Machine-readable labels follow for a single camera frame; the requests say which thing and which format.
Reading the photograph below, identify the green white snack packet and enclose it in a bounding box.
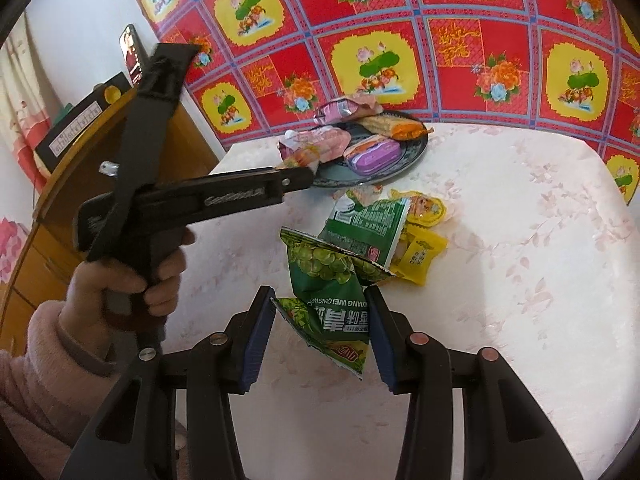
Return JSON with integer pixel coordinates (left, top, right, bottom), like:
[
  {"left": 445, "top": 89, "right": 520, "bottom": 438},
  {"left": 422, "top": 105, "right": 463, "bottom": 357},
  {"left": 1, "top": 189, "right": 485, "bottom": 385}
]
[{"left": 320, "top": 194, "right": 412, "bottom": 268}]

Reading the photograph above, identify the large white pink jelly pouch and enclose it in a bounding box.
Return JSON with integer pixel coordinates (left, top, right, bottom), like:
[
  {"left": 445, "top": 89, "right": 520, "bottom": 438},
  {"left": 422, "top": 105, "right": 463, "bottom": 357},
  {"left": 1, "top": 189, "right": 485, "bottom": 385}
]
[{"left": 285, "top": 127, "right": 351, "bottom": 166}]

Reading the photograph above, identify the yellow snack packet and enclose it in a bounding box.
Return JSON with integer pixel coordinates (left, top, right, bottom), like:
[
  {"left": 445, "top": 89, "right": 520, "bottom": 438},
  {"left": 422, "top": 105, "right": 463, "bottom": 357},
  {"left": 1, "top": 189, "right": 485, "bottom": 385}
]
[{"left": 390, "top": 225, "right": 448, "bottom": 287}]

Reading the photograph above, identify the red floral printed cloth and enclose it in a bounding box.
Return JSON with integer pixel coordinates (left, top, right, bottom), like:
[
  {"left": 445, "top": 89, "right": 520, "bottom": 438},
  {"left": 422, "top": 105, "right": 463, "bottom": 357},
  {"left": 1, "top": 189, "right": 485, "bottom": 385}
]
[{"left": 117, "top": 0, "right": 640, "bottom": 206}]

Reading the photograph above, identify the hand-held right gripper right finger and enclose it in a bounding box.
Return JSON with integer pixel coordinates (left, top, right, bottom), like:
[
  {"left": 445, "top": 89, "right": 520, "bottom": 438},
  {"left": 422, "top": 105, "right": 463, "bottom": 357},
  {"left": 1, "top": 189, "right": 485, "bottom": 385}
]
[{"left": 362, "top": 285, "right": 588, "bottom": 480}]

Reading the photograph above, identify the yellow lid jelly cup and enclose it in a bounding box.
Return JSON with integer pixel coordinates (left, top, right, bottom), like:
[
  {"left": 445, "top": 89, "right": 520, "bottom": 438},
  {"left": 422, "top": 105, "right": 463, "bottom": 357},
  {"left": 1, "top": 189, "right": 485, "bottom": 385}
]
[{"left": 390, "top": 189, "right": 453, "bottom": 225}]

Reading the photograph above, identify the dark patterned plate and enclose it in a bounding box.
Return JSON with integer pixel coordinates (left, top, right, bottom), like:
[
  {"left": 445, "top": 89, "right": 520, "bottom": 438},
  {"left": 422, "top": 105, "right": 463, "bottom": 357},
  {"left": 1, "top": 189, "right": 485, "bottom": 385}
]
[{"left": 295, "top": 110, "right": 430, "bottom": 190}]

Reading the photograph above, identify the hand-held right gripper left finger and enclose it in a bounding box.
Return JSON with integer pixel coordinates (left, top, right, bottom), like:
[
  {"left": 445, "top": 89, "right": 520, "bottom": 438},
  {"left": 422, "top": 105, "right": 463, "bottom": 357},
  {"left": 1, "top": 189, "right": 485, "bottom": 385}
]
[{"left": 60, "top": 285, "right": 278, "bottom": 480}]

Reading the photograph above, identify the orange jelly pouch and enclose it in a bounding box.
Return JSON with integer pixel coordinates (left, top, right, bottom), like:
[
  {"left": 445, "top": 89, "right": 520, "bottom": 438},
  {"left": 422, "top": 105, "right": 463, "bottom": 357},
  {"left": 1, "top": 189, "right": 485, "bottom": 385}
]
[{"left": 277, "top": 142, "right": 321, "bottom": 171}]

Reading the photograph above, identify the purple snack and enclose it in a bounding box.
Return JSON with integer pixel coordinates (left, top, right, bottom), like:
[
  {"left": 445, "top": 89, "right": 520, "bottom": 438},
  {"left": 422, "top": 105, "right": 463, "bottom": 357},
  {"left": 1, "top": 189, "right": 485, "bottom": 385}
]
[{"left": 345, "top": 139, "right": 402, "bottom": 177}]

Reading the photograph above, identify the pink snack packet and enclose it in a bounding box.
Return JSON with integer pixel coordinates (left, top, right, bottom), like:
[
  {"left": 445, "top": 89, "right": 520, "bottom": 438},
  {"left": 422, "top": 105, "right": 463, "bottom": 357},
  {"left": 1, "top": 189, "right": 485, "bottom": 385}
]
[{"left": 314, "top": 96, "right": 383, "bottom": 123}]

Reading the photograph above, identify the pale floral tablecloth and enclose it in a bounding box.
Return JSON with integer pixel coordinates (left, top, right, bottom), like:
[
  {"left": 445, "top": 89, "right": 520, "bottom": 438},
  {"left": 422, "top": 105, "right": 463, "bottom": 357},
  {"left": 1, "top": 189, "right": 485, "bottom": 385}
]
[{"left": 160, "top": 122, "right": 640, "bottom": 480}]

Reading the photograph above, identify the person's left forearm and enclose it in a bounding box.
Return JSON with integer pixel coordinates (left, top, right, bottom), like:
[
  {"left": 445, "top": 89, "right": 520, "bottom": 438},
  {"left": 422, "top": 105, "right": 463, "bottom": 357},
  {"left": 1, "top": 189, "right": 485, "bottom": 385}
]
[{"left": 0, "top": 300, "right": 146, "bottom": 461}]

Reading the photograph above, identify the floral curtain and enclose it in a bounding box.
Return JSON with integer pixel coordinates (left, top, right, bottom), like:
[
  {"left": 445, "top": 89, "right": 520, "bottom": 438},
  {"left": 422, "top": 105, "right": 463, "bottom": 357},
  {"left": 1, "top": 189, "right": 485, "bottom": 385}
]
[{"left": 0, "top": 25, "right": 51, "bottom": 281}]

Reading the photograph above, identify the black box white label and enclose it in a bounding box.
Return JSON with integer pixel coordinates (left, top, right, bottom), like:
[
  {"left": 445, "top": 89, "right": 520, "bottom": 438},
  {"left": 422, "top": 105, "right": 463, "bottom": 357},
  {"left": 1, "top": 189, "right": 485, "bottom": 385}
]
[{"left": 34, "top": 71, "right": 138, "bottom": 181}]

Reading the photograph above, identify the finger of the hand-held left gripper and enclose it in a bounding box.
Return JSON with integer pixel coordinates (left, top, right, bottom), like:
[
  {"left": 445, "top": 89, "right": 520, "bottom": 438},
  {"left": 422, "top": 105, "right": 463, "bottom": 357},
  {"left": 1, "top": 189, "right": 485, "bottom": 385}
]
[{"left": 271, "top": 166, "right": 315, "bottom": 197}]

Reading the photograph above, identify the orange bread packet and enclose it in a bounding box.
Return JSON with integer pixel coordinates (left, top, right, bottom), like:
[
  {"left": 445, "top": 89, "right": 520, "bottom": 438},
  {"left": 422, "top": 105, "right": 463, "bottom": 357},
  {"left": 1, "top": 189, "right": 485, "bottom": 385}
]
[{"left": 360, "top": 114, "right": 432, "bottom": 142}]

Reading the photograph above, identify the wooden cabinet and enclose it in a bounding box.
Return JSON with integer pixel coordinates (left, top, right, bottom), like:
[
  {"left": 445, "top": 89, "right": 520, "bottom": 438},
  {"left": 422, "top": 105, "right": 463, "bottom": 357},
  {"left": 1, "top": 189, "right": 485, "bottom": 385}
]
[{"left": 0, "top": 85, "right": 221, "bottom": 351}]

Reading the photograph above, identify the person's left hand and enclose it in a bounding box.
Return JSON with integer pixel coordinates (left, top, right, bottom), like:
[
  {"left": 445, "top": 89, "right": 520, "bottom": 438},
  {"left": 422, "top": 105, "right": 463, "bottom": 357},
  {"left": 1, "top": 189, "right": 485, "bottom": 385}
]
[{"left": 60, "top": 225, "right": 197, "bottom": 361}]

